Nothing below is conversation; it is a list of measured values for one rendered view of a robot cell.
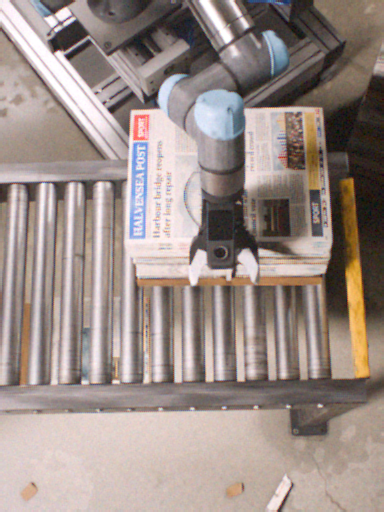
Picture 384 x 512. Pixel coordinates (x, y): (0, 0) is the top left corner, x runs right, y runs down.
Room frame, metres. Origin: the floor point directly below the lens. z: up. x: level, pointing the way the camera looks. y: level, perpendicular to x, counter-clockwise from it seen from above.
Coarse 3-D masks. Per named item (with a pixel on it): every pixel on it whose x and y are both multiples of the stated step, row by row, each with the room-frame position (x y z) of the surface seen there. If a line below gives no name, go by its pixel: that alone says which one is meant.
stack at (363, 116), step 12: (372, 84) 0.85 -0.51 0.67; (360, 108) 0.85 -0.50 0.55; (372, 108) 0.84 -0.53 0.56; (360, 120) 0.85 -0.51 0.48; (372, 120) 0.83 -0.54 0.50; (360, 132) 0.84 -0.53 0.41; (372, 132) 0.83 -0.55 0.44; (348, 144) 0.86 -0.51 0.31; (360, 144) 0.84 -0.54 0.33; (372, 144) 0.83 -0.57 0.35; (348, 156) 0.85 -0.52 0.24; (360, 156) 0.83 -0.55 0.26; (372, 156) 0.82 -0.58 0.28; (360, 168) 0.82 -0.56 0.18; (372, 168) 0.81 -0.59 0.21; (360, 180) 0.81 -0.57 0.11; (372, 180) 0.80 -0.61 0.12; (360, 192) 0.80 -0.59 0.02; (372, 192) 0.79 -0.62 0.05
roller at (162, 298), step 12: (156, 288) 0.38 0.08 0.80; (168, 288) 0.38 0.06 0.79; (156, 300) 0.36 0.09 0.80; (168, 300) 0.35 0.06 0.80; (156, 312) 0.33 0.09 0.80; (168, 312) 0.33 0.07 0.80; (156, 324) 0.31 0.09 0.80; (168, 324) 0.30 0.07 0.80; (156, 336) 0.28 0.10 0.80; (168, 336) 0.28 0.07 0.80; (156, 348) 0.26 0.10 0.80; (168, 348) 0.25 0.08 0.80; (156, 360) 0.23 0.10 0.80; (168, 360) 0.23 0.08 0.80; (156, 372) 0.21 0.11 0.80; (168, 372) 0.20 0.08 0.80
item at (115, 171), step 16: (96, 160) 0.70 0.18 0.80; (112, 160) 0.69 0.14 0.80; (128, 160) 0.69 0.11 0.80; (336, 160) 0.61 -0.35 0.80; (0, 176) 0.69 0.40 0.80; (16, 176) 0.69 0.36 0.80; (32, 176) 0.68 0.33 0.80; (48, 176) 0.68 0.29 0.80; (64, 176) 0.67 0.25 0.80; (80, 176) 0.66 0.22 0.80; (96, 176) 0.66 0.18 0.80; (112, 176) 0.65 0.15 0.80; (336, 176) 0.58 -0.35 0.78; (32, 192) 0.67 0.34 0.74
